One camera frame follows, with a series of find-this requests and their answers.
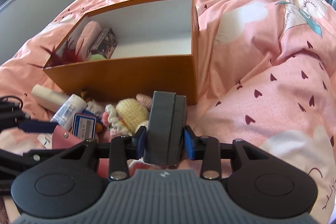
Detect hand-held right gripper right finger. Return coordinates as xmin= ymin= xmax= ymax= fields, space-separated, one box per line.
xmin=183 ymin=126 xmax=263 ymax=180

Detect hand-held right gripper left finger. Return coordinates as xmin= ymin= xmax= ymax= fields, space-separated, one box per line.
xmin=60 ymin=126 xmax=147 ymax=182

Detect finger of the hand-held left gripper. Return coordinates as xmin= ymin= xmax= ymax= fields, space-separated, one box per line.
xmin=22 ymin=143 xmax=88 ymax=163
xmin=0 ymin=109 xmax=57 ymax=134

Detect pink pouch with snap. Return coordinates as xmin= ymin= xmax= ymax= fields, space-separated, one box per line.
xmin=0 ymin=126 xmax=88 ymax=156

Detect grey box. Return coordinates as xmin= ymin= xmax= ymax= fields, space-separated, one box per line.
xmin=143 ymin=91 xmax=188 ymax=166

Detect orange cardboard box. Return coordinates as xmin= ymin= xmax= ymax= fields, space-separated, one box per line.
xmin=43 ymin=0 xmax=200 ymax=106

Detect red feather toy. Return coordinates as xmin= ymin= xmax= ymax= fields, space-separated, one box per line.
xmin=42 ymin=39 xmax=82 ymax=67

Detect patterned card box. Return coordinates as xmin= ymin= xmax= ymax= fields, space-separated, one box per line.
xmin=88 ymin=28 xmax=119 ymax=59

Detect pink case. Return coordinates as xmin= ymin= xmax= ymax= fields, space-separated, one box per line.
xmin=76 ymin=21 xmax=104 ymax=59

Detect yellow crochet doll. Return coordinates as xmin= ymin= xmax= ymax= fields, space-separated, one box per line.
xmin=102 ymin=98 xmax=150 ymax=137

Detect cream squeeze tube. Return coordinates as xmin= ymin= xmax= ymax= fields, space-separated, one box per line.
xmin=31 ymin=85 xmax=70 ymax=112

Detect white bottle with blue label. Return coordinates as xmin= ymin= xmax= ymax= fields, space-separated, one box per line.
xmin=51 ymin=94 xmax=87 ymax=131

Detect pink crochet piece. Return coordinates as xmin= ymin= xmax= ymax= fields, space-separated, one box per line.
xmin=136 ymin=94 xmax=155 ymax=109

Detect blue tin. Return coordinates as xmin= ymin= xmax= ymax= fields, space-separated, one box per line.
xmin=71 ymin=112 xmax=97 ymax=141

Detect pink printed blanket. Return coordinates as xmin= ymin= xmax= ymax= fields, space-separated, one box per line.
xmin=0 ymin=0 xmax=336 ymax=224

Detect black cable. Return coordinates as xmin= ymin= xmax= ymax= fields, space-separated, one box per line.
xmin=0 ymin=94 xmax=24 ymax=109

